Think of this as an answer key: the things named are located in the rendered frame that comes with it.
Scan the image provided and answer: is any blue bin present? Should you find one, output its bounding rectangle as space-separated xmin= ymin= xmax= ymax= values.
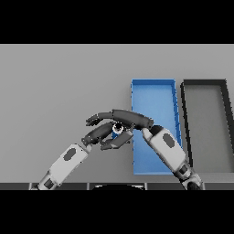
xmin=130 ymin=78 xmax=185 ymax=176

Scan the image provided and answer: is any dark grey bin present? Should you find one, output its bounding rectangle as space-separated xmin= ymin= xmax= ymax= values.
xmin=180 ymin=79 xmax=234 ymax=175

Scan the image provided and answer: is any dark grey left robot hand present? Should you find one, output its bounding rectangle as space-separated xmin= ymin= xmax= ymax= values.
xmin=80 ymin=122 xmax=135 ymax=151

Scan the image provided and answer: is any blue pipe with pale ring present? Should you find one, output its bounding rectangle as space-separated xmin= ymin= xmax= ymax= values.
xmin=111 ymin=122 xmax=126 ymax=140

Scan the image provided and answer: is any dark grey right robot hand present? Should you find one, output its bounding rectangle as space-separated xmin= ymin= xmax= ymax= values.
xmin=85 ymin=109 xmax=154 ymax=132

